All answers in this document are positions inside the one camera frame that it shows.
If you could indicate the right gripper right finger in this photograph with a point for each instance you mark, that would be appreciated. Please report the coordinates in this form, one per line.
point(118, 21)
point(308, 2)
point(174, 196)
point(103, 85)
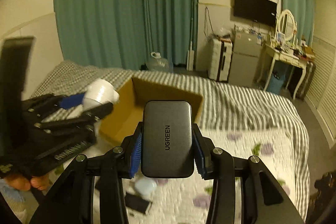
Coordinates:
point(202, 149)

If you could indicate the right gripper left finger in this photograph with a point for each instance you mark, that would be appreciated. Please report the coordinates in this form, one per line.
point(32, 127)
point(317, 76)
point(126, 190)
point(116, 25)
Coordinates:
point(132, 146)

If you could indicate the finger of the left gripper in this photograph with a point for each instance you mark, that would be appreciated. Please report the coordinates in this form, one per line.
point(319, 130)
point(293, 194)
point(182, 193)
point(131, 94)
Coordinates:
point(54, 108)
point(88, 117)

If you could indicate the white bottle red cap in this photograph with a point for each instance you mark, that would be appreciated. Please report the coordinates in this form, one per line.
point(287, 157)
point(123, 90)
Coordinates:
point(98, 93)

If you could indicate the grey UGREEN power bank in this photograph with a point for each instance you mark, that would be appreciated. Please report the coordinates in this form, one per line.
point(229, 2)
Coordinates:
point(167, 144)

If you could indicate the person's left hand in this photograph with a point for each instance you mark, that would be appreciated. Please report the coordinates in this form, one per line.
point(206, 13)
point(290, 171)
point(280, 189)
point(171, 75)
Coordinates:
point(19, 182)

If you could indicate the brown cardboard box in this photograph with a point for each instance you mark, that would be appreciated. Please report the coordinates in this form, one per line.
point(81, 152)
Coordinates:
point(141, 101)

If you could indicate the white earbuds case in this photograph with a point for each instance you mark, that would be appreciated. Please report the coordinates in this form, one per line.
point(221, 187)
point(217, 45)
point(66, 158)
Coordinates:
point(145, 186)

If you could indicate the grey checked bed sheet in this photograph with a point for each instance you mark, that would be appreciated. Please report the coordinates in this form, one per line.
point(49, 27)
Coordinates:
point(243, 121)

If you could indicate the clear water jug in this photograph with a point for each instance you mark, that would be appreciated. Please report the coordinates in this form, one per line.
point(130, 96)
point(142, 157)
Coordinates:
point(157, 63)

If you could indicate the white suitcase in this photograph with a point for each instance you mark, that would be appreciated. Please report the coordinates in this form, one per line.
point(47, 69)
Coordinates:
point(220, 59)

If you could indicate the blue bin under table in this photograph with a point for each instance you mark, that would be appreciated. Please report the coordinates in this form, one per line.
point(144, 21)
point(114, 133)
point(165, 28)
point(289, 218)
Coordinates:
point(276, 83)

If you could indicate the teal curtain left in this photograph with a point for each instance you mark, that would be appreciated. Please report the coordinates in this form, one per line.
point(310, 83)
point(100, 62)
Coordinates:
point(123, 33)

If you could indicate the grey small refrigerator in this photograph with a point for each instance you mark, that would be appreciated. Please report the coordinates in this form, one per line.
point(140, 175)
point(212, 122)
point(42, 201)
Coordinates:
point(245, 58)

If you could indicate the white dressing table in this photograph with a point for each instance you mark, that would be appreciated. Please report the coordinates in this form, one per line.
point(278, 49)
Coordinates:
point(285, 58)

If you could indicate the white oval vanity mirror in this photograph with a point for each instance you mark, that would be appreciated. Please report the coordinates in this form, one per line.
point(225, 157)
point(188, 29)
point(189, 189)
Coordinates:
point(286, 26)

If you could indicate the black wall television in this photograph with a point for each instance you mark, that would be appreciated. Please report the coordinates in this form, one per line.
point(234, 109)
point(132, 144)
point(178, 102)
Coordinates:
point(260, 11)

